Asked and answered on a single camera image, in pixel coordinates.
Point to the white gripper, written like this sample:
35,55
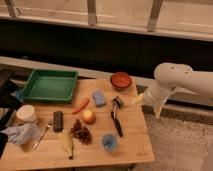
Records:
148,99

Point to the black handled dish brush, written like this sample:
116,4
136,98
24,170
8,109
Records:
117,103

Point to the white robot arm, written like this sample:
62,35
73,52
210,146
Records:
168,79

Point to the red bowl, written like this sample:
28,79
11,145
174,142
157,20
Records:
120,80

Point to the blue sponge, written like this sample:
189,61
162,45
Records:
99,98

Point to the blue cup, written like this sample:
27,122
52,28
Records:
109,142

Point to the yellow apple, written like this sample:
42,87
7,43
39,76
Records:
89,117

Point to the orange carrot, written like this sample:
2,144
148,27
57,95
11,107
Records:
82,105

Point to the dark grape bunch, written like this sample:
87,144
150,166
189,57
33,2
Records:
81,132

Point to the yellow banana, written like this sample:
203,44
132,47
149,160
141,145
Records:
66,140

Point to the dark chocolate bar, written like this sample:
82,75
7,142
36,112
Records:
58,121

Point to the green plastic tray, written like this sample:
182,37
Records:
50,86

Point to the metal spoon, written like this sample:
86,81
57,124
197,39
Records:
48,126

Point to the white round container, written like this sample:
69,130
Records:
26,113

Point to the light blue cloth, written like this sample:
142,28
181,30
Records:
21,134

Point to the black chair at left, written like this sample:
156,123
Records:
7,100

